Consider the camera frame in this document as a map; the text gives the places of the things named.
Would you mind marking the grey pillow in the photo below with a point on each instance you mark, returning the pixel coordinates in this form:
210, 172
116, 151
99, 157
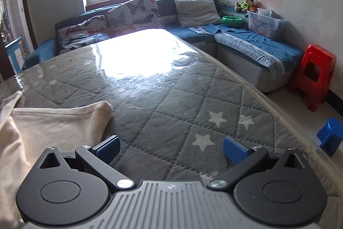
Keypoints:
195, 13

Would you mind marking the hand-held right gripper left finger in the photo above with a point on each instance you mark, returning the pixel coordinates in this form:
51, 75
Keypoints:
108, 148

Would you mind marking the light blue cabinet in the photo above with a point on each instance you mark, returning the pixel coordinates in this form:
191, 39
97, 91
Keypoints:
16, 54

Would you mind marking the blue corner sofa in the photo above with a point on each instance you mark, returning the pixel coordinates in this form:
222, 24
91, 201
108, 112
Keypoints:
167, 10

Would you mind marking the red plastic stool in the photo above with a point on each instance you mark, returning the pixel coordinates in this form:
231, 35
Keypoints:
320, 56

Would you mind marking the butterfly print pillow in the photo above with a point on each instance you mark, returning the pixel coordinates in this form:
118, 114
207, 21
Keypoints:
80, 35
134, 14

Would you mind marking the cream shirt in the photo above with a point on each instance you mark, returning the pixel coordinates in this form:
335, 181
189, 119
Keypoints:
40, 127

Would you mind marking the green bowl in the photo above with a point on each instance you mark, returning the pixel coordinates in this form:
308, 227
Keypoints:
231, 20

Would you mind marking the blue sofa blanket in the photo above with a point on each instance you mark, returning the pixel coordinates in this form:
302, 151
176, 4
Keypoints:
254, 41

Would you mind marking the blue plastic stool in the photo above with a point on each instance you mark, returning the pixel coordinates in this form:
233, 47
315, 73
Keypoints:
331, 129

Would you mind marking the brown plush toy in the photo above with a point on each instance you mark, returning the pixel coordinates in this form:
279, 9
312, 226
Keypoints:
251, 2

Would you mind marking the grey quilted star table cover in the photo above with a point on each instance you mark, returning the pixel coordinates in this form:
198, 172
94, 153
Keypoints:
174, 100

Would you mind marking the clear plastic storage box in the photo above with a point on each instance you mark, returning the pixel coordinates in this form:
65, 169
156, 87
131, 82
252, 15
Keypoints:
264, 26

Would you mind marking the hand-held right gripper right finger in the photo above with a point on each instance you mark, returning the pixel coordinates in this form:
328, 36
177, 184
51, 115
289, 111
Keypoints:
235, 150

